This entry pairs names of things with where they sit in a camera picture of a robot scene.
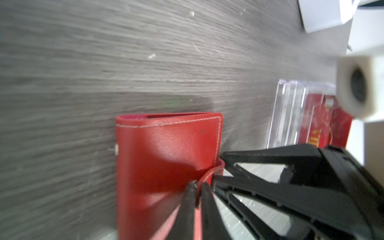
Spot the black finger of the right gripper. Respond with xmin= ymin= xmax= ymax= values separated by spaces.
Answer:
xmin=220 ymin=144 xmax=330 ymax=183

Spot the white digital clock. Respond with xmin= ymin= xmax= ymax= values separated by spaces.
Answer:
xmin=298 ymin=0 xmax=360 ymax=33

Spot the clear acrylic card stand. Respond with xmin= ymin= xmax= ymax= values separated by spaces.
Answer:
xmin=267 ymin=79 xmax=336 ymax=149

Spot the red leather card holder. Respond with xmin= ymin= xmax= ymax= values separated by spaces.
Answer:
xmin=116 ymin=112 xmax=225 ymax=240

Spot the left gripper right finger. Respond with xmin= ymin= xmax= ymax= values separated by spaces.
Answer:
xmin=201 ymin=183 xmax=232 ymax=240

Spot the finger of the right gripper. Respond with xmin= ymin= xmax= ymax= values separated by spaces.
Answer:
xmin=213 ymin=176 xmax=375 ymax=240

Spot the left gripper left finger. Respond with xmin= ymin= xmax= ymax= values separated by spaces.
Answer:
xmin=166 ymin=181 xmax=197 ymax=240

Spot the red vip card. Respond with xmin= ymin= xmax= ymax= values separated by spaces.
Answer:
xmin=297 ymin=94 xmax=353 ymax=149

